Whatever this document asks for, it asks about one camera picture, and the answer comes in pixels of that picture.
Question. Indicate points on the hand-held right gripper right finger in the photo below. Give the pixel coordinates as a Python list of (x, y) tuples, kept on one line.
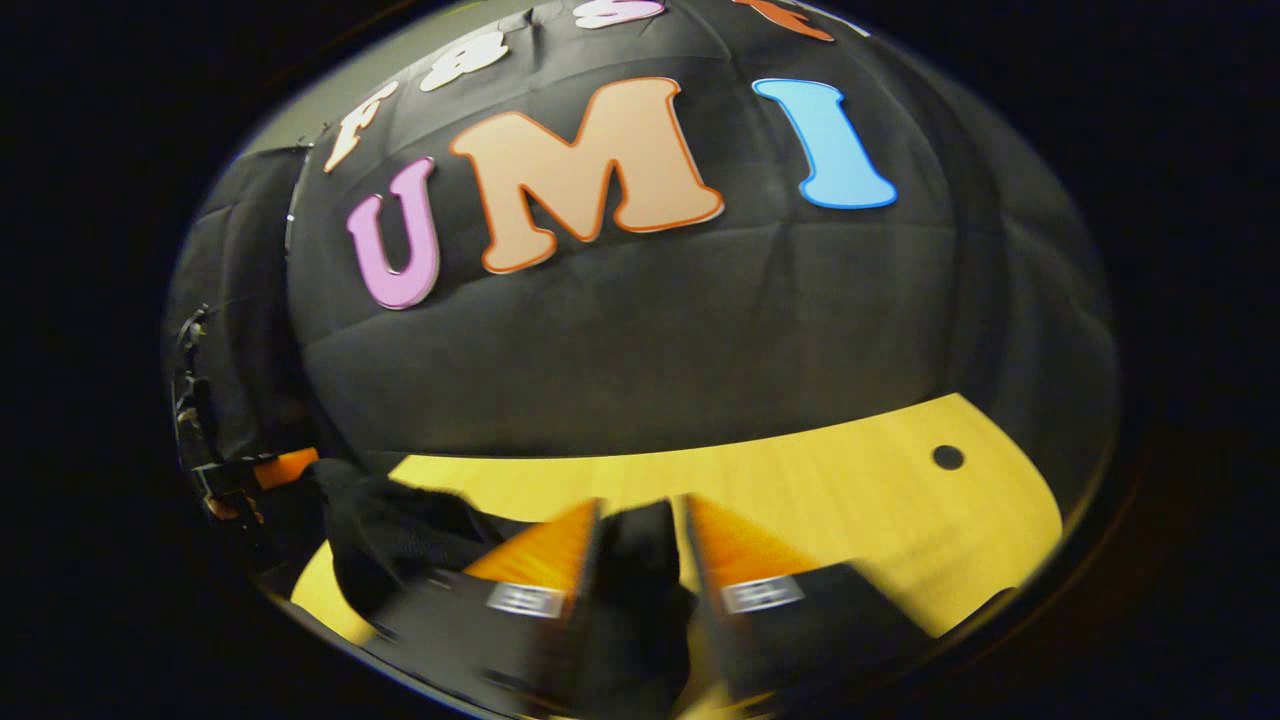
[(800, 630)]

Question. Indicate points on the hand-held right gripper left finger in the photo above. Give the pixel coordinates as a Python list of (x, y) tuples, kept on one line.
[(470, 630)]

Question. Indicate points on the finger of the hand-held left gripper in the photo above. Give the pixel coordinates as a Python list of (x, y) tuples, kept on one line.
[(288, 467)]

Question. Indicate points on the black button shirt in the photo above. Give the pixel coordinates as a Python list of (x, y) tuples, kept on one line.
[(400, 540)]

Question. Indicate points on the black backdrop cloth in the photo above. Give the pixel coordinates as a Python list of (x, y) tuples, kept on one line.
[(640, 350)]

